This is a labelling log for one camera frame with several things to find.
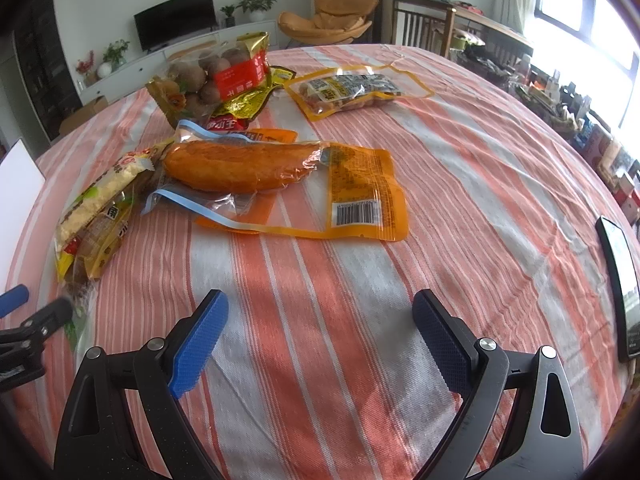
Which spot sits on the large potted plant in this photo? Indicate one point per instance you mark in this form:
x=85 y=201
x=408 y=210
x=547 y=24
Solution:
x=255 y=2

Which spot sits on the bag of brown round nuts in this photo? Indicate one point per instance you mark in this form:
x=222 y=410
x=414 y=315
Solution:
x=200 y=75

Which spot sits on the green flower bouquet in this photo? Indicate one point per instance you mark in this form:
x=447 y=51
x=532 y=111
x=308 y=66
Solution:
x=116 y=52

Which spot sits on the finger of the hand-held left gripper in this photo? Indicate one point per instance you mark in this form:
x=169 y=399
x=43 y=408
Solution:
x=50 y=320
x=12 y=301

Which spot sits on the yellow-edged clear snack packet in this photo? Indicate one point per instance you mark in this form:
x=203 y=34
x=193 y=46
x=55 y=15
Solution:
x=345 y=91

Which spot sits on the white round vase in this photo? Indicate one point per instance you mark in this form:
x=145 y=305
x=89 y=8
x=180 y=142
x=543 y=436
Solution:
x=104 y=70

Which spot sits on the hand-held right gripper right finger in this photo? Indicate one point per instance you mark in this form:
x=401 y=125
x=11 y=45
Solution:
x=440 y=342

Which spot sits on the green round container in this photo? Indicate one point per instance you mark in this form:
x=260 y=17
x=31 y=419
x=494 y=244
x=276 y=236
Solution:
x=462 y=40

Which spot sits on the orange snack packet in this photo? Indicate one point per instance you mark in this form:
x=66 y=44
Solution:
x=360 y=190

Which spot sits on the dark bookshelf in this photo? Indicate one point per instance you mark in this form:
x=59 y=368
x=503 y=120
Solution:
x=40 y=70

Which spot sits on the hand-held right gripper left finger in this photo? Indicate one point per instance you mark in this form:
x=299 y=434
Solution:
x=197 y=345

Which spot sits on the wicker basket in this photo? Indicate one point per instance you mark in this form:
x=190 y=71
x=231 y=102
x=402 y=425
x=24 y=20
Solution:
x=545 y=105

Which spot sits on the white television cabinet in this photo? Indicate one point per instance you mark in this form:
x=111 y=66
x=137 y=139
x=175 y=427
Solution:
x=145 y=62

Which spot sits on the dark wooden railed crib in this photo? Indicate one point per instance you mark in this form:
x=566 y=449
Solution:
x=415 y=25

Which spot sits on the red flower bouquet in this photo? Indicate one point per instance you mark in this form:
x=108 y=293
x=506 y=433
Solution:
x=86 y=66

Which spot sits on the white cardboard box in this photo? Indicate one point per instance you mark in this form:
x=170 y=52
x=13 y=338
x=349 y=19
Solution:
x=17 y=200

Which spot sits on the black smartphone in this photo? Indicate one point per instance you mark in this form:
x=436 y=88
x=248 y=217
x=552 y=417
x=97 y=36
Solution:
x=622 y=285

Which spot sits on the wooden stool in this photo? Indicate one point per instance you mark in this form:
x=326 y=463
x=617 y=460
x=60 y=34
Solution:
x=187 y=50

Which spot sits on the pale yellow cracker packet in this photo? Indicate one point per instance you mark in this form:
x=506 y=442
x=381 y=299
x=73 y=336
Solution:
x=107 y=190

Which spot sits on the black television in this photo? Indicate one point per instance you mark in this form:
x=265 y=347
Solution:
x=175 y=17

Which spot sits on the gold foil snack packet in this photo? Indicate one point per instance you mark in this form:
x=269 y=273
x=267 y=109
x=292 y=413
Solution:
x=245 y=107

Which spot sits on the brown cardboard box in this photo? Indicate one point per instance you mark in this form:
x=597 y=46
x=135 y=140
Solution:
x=82 y=112

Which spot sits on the orange lounge chair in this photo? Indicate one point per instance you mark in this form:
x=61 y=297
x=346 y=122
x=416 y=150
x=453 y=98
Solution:
x=345 y=5

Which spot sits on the small potted plant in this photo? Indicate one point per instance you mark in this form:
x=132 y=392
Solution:
x=228 y=12

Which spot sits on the row of small colourful boxes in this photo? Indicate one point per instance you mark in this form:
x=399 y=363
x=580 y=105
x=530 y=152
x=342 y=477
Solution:
x=605 y=155

